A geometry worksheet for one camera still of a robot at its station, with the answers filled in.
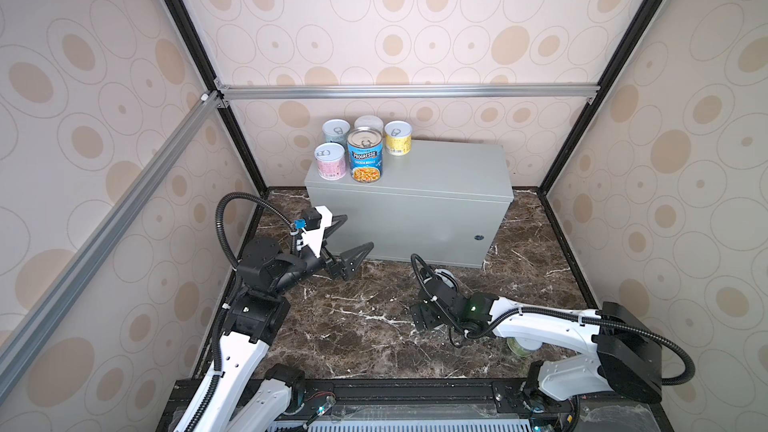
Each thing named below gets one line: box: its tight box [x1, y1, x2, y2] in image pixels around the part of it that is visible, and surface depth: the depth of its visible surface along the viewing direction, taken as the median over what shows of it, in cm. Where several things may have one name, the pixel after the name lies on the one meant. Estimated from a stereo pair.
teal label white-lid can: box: [322, 118, 351, 147], surface depth 81 cm
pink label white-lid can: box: [314, 142, 347, 181], surface depth 74 cm
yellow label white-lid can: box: [384, 120, 413, 157], surface depth 81 cm
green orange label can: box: [354, 115, 384, 132], surface depth 79 cm
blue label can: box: [347, 128, 385, 183], surface depth 71 cm
